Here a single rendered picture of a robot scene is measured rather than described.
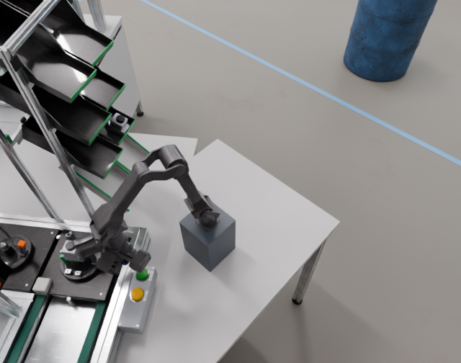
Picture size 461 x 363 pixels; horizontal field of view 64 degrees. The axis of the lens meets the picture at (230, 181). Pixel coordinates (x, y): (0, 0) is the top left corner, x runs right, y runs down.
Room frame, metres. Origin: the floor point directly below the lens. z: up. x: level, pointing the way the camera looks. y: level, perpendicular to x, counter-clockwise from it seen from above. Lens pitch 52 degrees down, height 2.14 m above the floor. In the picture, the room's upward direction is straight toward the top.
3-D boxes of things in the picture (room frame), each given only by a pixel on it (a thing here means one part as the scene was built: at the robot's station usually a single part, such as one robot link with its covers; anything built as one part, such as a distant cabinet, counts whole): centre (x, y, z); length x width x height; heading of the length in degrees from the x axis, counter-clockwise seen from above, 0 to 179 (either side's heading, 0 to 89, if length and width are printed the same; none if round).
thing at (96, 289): (0.57, 0.51, 0.96); 0.24 x 0.24 x 0.02; 83
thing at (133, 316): (0.46, 0.31, 0.93); 0.21 x 0.07 x 0.06; 173
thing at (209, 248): (0.68, 0.08, 0.96); 0.14 x 0.14 x 0.20; 47
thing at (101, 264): (0.49, 0.35, 1.15); 0.07 x 0.07 x 0.06; 63
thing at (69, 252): (0.57, 0.52, 1.06); 0.08 x 0.04 x 0.07; 83
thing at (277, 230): (0.72, 0.12, 0.84); 0.90 x 0.70 x 0.03; 137
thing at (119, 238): (0.54, 0.34, 1.23); 0.09 x 0.06 x 0.07; 120
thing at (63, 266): (0.57, 0.51, 0.98); 0.14 x 0.14 x 0.02
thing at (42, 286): (0.49, 0.62, 0.97); 0.05 x 0.05 x 0.04; 83
